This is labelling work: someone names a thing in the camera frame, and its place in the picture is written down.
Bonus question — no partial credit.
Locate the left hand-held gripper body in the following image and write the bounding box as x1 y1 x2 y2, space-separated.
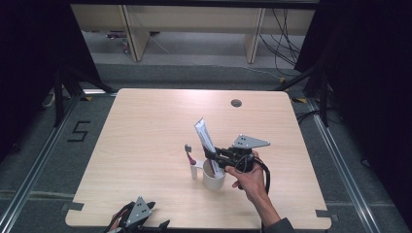
119 195 157 233

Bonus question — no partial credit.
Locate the metal floor rail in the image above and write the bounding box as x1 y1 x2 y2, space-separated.
0 94 82 233
305 96 379 233

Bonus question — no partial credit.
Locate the bundle of black cables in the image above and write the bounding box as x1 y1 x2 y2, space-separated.
258 8 303 78

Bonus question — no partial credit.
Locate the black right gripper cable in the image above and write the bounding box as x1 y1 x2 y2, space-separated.
235 154 272 196

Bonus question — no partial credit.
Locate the person's right hand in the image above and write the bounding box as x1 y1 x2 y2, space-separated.
224 150 270 209

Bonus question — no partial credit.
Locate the black metal stand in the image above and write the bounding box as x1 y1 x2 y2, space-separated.
52 66 119 128
272 63 330 128

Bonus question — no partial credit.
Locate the white floor cable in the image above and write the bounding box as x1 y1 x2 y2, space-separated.
242 65 284 81

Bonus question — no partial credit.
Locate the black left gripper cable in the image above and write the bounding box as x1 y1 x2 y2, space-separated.
102 201 136 233

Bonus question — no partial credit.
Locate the pink toothbrush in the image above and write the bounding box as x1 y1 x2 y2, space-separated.
184 144 197 167

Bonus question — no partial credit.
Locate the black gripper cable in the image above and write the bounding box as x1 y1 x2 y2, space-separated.
102 201 136 233
235 154 272 196

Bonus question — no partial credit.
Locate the black floor cable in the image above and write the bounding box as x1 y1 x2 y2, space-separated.
295 109 323 126

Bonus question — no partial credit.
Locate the small colourful clutter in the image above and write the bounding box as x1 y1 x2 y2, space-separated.
104 30 131 54

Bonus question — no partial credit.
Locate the white cup with handle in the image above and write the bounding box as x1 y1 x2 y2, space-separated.
189 157 227 191

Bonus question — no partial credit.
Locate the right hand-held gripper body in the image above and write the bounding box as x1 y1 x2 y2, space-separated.
223 134 271 174

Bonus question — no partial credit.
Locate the beige wooden furniture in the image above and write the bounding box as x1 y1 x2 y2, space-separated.
71 3 317 64

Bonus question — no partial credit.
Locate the person's left hand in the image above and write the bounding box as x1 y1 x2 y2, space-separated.
108 209 123 233

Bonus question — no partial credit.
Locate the white toothpaste tube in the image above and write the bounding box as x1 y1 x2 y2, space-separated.
193 117 225 178

